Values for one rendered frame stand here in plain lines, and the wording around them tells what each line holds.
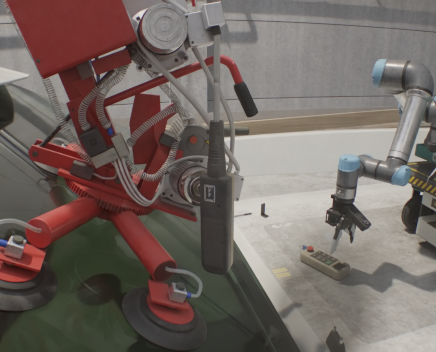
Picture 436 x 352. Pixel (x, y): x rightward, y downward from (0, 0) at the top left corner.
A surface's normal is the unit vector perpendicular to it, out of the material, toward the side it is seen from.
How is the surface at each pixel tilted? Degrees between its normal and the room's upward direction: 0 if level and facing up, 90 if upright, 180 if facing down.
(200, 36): 81
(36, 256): 26
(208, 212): 90
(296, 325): 35
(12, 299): 39
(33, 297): 45
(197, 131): 90
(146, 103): 90
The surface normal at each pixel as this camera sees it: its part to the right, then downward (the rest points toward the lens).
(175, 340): 0.50, -0.68
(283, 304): -0.55, -0.72
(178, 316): 0.43, -0.88
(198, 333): 0.71, -0.64
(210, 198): -0.36, 0.31
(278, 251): 0.00, -0.94
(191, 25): 0.25, 0.17
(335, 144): 0.11, 0.33
